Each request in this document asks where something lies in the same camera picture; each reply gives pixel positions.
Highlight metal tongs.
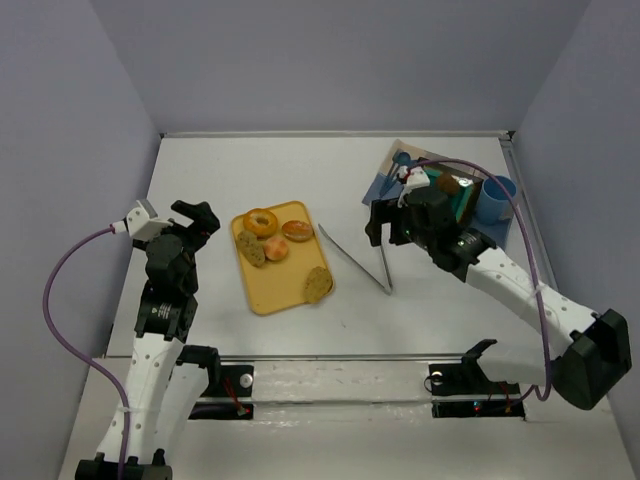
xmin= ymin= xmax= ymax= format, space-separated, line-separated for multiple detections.
xmin=317 ymin=224 xmax=394 ymax=296

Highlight glazed brown donut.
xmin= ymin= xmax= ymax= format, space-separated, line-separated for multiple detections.
xmin=281 ymin=220 xmax=314 ymax=242

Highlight seeded bread slice left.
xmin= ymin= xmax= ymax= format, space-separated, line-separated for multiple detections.
xmin=235 ymin=230 xmax=266 ymax=267

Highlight purple cable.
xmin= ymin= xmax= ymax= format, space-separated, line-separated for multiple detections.
xmin=42 ymin=225 xmax=132 ymax=480
xmin=409 ymin=158 xmax=554 ymax=404

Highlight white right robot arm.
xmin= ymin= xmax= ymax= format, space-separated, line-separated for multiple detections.
xmin=365 ymin=187 xmax=632 ymax=410

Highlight blue plastic cup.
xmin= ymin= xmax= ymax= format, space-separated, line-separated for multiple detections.
xmin=475 ymin=175 xmax=517 ymax=225

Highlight teal square plate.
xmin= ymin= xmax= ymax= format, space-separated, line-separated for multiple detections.
xmin=419 ymin=157 xmax=486 ymax=225

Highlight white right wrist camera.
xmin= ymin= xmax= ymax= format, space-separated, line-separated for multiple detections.
xmin=396 ymin=166 xmax=430 ymax=207

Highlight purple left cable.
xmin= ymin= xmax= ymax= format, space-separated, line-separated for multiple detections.
xmin=42 ymin=225 xmax=132 ymax=480

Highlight dark brown bread chunk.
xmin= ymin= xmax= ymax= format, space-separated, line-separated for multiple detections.
xmin=436 ymin=172 xmax=461 ymax=197

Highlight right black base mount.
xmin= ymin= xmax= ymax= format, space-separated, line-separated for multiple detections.
xmin=424 ymin=363 xmax=526 ymax=419

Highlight golden bagel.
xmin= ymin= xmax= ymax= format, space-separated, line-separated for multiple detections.
xmin=242 ymin=208 xmax=278 ymax=238

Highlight yellow plastic tray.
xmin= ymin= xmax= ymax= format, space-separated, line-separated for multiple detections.
xmin=229 ymin=200 xmax=337 ymax=317

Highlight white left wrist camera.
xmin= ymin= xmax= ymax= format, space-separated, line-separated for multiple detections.
xmin=110 ymin=199 xmax=171 ymax=242

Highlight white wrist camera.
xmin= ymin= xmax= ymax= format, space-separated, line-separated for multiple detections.
xmin=110 ymin=199 xmax=171 ymax=242
xmin=396 ymin=166 xmax=430 ymax=207

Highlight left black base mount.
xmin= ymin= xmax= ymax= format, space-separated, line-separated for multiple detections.
xmin=189 ymin=363 xmax=255 ymax=421

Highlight blue printed placemat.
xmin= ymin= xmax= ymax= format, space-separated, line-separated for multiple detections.
xmin=362 ymin=139 xmax=512 ymax=249

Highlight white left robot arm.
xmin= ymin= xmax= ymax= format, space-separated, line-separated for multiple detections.
xmin=75 ymin=200 xmax=221 ymax=479

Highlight round pink bun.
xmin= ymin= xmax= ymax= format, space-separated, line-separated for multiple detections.
xmin=263 ymin=235 xmax=289 ymax=262

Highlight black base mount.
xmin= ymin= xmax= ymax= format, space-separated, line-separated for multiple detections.
xmin=424 ymin=363 xmax=526 ymax=419
xmin=189 ymin=363 xmax=255 ymax=421

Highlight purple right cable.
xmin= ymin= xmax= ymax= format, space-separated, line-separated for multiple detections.
xmin=409 ymin=158 xmax=554 ymax=404

